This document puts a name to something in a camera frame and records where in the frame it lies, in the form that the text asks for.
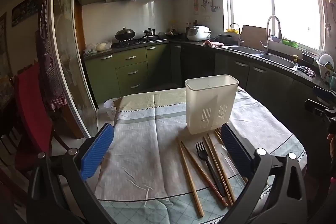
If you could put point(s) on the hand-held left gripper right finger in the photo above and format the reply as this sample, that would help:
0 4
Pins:
236 150

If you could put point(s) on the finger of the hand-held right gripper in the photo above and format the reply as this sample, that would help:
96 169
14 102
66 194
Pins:
317 106

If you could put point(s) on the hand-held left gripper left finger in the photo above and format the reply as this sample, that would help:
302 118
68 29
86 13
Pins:
97 153

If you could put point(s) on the clear plastic spoon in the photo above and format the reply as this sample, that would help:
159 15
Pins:
221 151

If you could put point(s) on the wooden chopstick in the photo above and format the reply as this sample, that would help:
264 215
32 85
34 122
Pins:
220 131
218 136
199 169

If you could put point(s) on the black plastic fork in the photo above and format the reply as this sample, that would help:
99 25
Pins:
210 169

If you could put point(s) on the white plastic utensil holder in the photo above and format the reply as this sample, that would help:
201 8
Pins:
210 106

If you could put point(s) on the person's right hand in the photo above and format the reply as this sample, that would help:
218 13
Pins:
332 144

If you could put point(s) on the crumpled dish rag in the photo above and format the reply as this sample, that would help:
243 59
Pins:
307 71

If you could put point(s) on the dish rack with dishes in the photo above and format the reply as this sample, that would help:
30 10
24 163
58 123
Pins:
326 66

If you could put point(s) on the white plastic bucket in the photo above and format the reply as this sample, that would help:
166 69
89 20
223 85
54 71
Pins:
110 108

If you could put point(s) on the pale patterned tablecloth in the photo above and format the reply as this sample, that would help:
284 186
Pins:
147 150

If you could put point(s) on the dark base cabinets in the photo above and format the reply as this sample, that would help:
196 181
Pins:
265 82

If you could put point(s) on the dark countertop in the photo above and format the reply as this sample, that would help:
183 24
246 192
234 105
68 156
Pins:
278 62

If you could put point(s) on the green plastic basket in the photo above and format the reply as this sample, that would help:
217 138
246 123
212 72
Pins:
290 43

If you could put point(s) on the red covered chair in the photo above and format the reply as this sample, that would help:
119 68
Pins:
31 108

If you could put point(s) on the stainless double sink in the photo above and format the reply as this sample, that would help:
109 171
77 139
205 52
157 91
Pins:
252 51

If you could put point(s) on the green base cabinets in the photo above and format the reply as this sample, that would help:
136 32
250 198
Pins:
131 71

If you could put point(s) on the tall steel faucet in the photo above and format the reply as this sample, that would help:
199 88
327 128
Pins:
267 29

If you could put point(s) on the wooden cutting board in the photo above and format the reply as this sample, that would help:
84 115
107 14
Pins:
253 36

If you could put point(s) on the small steel faucet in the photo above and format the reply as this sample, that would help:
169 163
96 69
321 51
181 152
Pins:
239 35

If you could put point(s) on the window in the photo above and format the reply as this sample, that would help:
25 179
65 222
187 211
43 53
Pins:
291 3

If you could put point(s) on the white plastic bag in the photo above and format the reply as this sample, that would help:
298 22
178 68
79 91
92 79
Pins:
103 46

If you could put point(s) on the checkered hanging apron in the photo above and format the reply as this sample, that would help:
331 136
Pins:
48 56

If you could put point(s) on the red pot holder cloth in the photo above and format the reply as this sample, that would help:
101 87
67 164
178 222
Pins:
213 43

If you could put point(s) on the sliding glass door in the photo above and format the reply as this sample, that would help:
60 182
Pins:
68 43

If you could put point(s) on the gas stove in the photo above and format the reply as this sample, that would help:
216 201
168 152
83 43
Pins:
136 41

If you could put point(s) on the black wok with lid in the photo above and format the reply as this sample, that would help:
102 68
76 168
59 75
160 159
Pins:
125 33

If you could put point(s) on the white rice cooker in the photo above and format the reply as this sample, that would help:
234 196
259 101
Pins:
198 33

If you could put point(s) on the group of condiment bottles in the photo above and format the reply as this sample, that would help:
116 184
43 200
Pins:
191 26

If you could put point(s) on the wall hooks with utensils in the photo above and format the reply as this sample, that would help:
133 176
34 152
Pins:
204 2

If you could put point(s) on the dark wall picture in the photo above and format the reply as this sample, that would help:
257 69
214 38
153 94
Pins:
25 10

